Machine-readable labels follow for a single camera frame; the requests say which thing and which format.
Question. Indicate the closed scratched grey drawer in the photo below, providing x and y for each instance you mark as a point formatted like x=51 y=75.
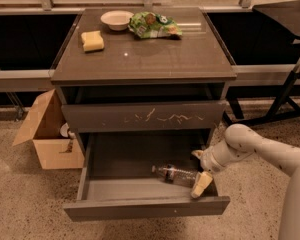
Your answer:
x=123 y=117

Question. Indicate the white bowl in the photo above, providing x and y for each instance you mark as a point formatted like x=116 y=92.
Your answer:
x=116 y=20

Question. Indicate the open grey lower drawer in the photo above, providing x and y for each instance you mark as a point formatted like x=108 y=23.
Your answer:
x=117 y=180

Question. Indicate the cardboard box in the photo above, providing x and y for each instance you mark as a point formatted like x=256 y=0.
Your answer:
x=42 y=127

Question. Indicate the green chip bag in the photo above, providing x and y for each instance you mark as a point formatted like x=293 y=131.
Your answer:
x=150 y=25

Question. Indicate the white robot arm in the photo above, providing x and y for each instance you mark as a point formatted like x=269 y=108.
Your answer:
x=239 y=142

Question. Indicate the grey drawer cabinet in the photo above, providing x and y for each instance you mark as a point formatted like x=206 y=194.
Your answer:
x=193 y=68

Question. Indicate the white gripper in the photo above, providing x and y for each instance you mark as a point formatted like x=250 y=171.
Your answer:
x=207 y=161

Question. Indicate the clear plastic water bottle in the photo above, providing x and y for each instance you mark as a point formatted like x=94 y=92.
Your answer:
x=173 y=175

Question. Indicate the white cup in box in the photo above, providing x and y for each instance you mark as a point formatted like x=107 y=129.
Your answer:
x=65 y=132

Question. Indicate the yellow sponge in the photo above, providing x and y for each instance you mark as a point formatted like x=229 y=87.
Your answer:
x=92 y=41

